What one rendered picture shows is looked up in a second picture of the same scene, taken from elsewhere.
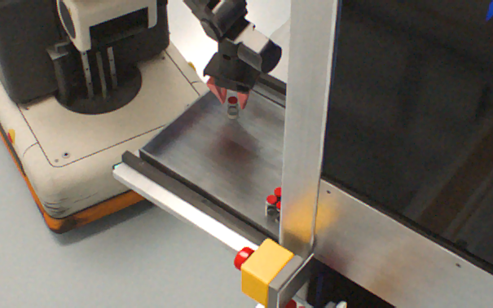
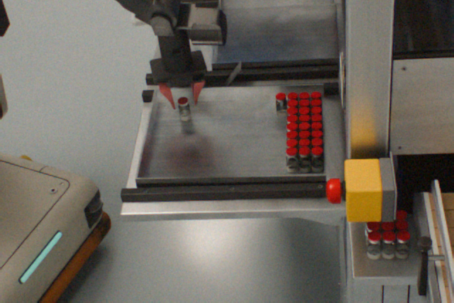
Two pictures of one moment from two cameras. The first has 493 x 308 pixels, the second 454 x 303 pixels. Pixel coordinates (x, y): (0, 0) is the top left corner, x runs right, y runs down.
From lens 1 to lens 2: 62 cm
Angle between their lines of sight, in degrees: 22
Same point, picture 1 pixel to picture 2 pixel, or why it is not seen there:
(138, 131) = (21, 236)
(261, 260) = (358, 177)
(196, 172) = (198, 173)
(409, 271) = not seen: outside the picture
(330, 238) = (409, 120)
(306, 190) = (379, 81)
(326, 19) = not seen: outside the picture
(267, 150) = (240, 126)
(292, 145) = (360, 40)
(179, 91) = (34, 183)
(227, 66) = (179, 60)
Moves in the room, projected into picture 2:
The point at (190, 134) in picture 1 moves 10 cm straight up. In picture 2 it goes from (162, 149) to (154, 109)
